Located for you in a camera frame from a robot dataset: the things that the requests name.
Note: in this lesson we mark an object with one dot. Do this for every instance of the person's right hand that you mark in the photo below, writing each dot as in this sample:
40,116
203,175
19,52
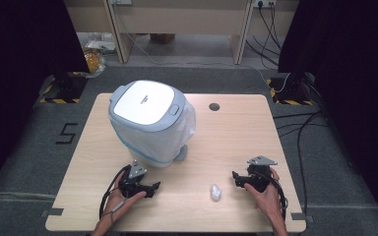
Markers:
267,200

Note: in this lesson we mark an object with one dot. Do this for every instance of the person's left hand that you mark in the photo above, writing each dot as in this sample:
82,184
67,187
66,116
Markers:
119,205

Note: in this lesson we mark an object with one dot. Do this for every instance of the light wooden desk frame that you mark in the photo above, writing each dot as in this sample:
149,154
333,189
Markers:
180,19

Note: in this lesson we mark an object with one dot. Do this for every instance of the white paper wad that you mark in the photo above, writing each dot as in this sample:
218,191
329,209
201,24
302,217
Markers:
215,192

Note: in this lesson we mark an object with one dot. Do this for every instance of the grey tape strip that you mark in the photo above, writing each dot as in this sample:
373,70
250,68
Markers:
300,216
53,212

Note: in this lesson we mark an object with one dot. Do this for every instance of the black stand base striped tape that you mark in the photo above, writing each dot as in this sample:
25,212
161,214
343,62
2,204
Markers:
64,90
290,90

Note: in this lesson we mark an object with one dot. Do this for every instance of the clear bag with yellow contents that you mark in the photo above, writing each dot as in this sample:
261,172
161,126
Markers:
94,62

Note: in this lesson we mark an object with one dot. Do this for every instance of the white trash can grey lid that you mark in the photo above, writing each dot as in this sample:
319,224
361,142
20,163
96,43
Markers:
144,101

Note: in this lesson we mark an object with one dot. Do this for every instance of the white wall socket with plugs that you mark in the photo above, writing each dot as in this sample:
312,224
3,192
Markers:
265,3

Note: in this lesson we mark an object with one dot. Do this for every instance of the black curtain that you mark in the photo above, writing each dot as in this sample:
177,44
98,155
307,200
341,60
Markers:
19,82
351,82

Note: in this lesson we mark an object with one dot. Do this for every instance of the white papers on floor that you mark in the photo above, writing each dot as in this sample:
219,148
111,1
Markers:
101,45

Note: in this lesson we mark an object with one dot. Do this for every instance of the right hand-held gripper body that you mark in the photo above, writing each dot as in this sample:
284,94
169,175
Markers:
259,175

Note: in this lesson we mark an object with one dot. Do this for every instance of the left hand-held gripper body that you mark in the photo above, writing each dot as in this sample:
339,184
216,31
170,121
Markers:
132,183

